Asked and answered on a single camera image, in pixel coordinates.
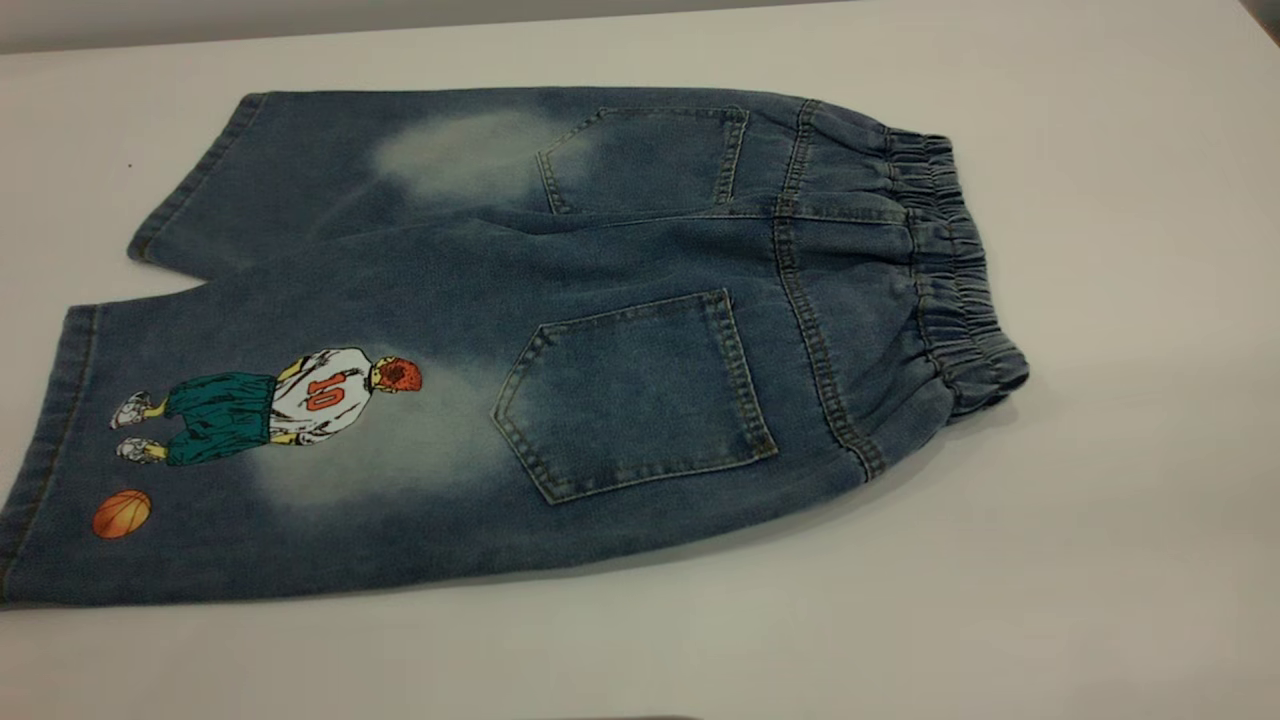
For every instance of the blue denim shorts basketball print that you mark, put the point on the blue denim shorts basketball print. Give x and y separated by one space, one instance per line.
600 300

